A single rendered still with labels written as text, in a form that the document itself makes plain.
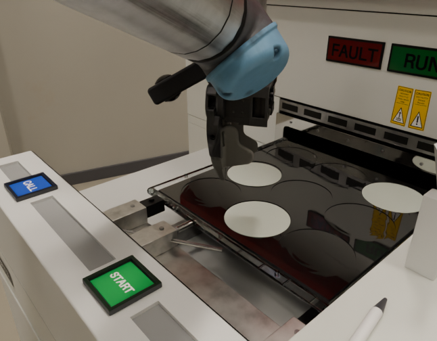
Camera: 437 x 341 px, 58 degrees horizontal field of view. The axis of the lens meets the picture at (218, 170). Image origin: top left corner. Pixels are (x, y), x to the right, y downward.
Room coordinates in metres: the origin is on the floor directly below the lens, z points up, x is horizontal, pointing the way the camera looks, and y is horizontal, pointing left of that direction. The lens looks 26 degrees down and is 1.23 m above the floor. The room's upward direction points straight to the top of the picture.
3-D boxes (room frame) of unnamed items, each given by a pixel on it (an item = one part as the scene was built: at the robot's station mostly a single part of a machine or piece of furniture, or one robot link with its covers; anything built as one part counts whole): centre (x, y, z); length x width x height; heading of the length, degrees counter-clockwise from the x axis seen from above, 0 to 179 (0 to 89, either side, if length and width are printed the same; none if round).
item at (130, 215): (0.51, 0.15, 0.89); 0.08 x 0.03 x 0.03; 131
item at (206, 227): (0.46, 0.00, 0.90); 0.38 x 0.01 x 0.01; 41
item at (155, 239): (0.45, 0.10, 0.89); 0.08 x 0.03 x 0.03; 131
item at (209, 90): (0.51, -0.03, 1.11); 0.09 x 0.08 x 0.12; 76
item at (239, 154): (0.50, -0.02, 1.01); 0.06 x 0.03 x 0.09; 76
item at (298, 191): (0.58, -0.14, 0.90); 0.34 x 0.34 x 0.01; 42
